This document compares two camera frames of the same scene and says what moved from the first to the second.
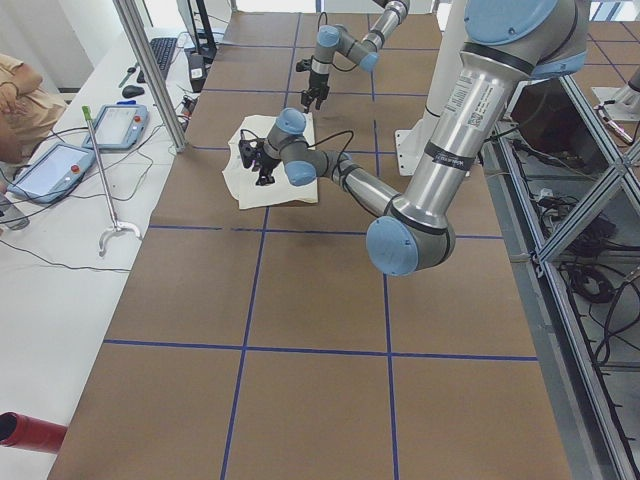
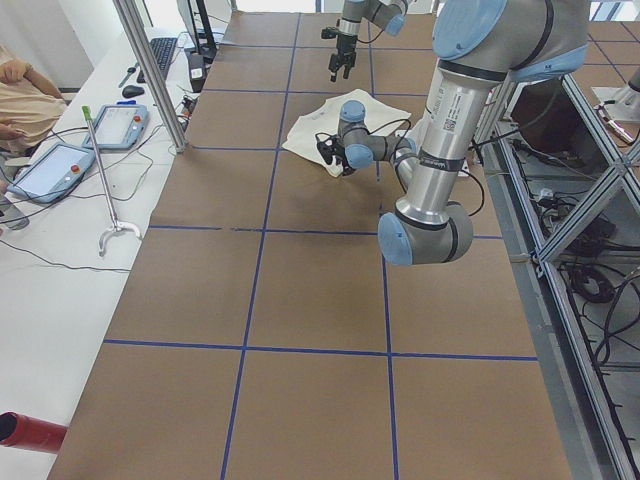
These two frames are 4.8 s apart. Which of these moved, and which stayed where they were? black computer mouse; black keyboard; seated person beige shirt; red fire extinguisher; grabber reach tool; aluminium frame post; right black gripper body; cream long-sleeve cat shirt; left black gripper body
Moved: left black gripper body; right black gripper body; cream long-sleeve cat shirt
Stayed: black keyboard; red fire extinguisher; aluminium frame post; black computer mouse; grabber reach tool; seated person beige shirt
